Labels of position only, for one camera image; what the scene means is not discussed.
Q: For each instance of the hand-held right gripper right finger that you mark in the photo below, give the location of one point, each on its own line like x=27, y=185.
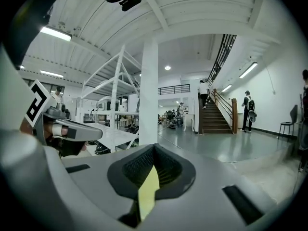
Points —
x=178, y=177

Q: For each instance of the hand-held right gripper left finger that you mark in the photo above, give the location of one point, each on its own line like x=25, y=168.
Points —
x=125, y=177

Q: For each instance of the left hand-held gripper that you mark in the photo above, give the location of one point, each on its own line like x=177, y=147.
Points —
x=84, y=132

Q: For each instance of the person's left forearm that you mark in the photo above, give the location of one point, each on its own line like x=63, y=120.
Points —
x=26, y=127

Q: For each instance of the person's left hand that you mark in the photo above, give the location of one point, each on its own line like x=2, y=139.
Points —
x=57, y=130

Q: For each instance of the white metal shelving rack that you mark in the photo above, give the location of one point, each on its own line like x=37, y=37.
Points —
x=115, y=85

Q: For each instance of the white table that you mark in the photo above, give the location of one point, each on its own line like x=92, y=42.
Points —
x=188, y=115

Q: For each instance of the long ceiling tube light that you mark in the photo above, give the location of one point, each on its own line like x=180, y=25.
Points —
x=248, y=70
x=51, y=73
x=55, y=33
x=226, y=88

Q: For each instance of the wooden staircase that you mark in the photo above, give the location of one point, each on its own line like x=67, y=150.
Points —
x=214, y=119

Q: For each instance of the white square column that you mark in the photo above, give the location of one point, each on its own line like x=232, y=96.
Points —
x=148, y=93

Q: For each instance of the black balcony railing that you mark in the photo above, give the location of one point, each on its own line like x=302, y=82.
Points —
x=173, y=89

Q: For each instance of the round ceiling light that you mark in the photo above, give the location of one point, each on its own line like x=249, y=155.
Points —
x=167, y=68

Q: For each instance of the person's black shirt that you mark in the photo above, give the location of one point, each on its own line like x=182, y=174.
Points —
x=26, y=20

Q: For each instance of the black stair railing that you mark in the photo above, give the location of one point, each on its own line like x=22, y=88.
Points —
x=222, y=56

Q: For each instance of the black chair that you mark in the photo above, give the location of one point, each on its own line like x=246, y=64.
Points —
x=293, y=113

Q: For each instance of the black head-worn camera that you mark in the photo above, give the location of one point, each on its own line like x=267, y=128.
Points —
x=128, y=1

